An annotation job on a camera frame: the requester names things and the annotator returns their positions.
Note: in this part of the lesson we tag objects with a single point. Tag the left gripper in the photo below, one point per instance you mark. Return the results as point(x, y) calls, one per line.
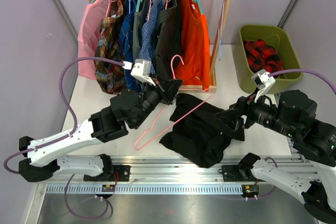
point(170, 86)

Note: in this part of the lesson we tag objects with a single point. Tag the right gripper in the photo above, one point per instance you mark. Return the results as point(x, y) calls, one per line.
point(245, 105)

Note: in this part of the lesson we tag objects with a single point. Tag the red black plaid shirt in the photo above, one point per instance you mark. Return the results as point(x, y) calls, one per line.
point(262, 56)

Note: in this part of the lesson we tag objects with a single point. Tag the pink wire hanger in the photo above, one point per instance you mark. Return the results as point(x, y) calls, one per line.
point(169, 127)

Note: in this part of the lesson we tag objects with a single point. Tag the light blue wire hanger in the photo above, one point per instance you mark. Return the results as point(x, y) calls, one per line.
point(220, 4)

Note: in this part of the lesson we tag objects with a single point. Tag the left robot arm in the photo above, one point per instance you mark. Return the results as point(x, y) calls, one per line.
point(47, 157)

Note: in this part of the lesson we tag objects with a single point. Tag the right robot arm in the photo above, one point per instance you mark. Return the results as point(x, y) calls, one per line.
point(294, 118)

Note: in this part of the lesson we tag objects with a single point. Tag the dark pinstripe shirt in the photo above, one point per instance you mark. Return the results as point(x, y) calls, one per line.
point(168, 38)

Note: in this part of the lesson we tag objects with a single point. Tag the orange shirt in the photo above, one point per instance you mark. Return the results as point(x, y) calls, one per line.
point(195, 69)

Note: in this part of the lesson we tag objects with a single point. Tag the blue checked shirt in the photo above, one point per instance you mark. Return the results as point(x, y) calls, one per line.
point(147, 32)

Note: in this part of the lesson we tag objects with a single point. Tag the brown plaid shirt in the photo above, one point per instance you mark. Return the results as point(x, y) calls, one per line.
point(110, 77)

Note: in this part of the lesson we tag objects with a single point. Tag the blue striped shirt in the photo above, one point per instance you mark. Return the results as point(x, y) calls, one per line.
point(126, 43)

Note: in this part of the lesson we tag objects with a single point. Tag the grey shirt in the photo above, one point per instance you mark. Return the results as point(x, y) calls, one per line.
point(139, 20)

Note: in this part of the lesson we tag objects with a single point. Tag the pink shirt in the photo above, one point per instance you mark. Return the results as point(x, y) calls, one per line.
point(90, 28)

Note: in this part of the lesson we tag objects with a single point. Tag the green plastic basket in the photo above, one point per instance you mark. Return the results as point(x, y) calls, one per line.
point(273, 36)

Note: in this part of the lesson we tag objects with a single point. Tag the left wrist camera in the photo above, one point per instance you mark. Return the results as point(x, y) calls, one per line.
point(141, 71)

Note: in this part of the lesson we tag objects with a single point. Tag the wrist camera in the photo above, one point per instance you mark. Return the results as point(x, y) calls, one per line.
point(141, 71)
point(263, 83)

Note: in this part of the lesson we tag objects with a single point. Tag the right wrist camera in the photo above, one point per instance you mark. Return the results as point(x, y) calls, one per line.
point(263, 83)

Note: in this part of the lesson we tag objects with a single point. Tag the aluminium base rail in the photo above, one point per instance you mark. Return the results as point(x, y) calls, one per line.
point(151, 176)

